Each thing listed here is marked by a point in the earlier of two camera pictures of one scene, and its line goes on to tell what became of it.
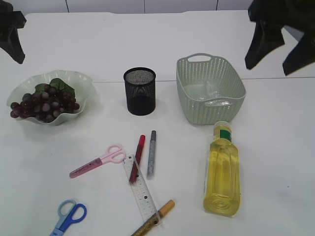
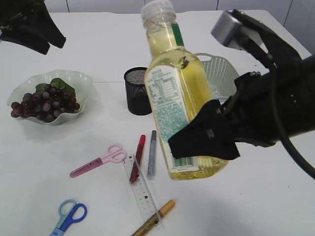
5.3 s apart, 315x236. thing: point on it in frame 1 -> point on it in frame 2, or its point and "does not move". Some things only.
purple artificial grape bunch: x=47 y=101 does not move
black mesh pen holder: x=140 y=84 does not move
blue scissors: x=69 y=212 does not move
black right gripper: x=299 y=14 -> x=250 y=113
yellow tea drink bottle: x=223 y=196 -> x=178 y=86
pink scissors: x=114 y=153 does not move
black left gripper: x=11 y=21 -> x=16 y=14
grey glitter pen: x=151 y=156 does not move
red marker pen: x=137 y=160 does not move
